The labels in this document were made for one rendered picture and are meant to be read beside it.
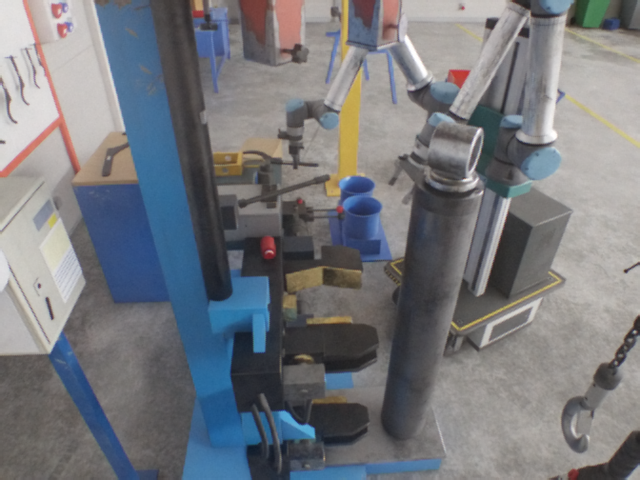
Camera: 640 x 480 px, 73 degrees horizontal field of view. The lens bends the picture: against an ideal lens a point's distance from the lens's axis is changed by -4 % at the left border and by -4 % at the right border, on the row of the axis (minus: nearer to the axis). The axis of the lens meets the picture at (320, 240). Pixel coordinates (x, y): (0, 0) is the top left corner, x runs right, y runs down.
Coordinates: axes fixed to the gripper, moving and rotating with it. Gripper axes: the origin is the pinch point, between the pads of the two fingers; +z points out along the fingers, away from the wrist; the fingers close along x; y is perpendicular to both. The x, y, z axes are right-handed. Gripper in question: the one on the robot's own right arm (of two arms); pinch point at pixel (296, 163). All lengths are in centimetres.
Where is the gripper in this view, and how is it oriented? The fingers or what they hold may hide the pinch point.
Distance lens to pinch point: 242.6
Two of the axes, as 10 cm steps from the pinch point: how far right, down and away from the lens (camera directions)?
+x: 1.8, -5.8, 7.9
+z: 0.0, 8.1, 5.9
